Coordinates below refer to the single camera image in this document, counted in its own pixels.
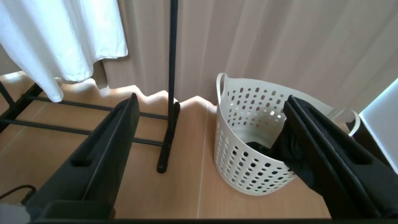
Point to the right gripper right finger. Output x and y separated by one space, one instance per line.
357 186

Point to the white printed t-shirt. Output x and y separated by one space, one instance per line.
46 37

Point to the black clothes rack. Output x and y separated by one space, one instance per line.
172 62

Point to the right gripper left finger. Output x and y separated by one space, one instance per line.
62 196

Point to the white laundry basket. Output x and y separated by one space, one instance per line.
242 174

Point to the black garment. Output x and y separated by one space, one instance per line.
280 149

